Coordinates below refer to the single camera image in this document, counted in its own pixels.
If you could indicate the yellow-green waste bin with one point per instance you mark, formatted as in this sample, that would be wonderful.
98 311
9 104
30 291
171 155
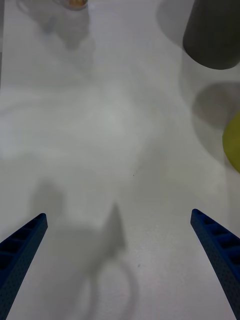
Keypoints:
233 145

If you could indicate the grey waste bin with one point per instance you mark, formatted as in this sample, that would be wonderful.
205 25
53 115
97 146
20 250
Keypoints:
212 32

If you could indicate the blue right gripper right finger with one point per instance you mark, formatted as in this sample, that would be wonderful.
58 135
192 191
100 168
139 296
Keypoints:
220 252

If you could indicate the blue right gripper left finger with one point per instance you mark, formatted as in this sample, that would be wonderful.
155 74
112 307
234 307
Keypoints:
20 252

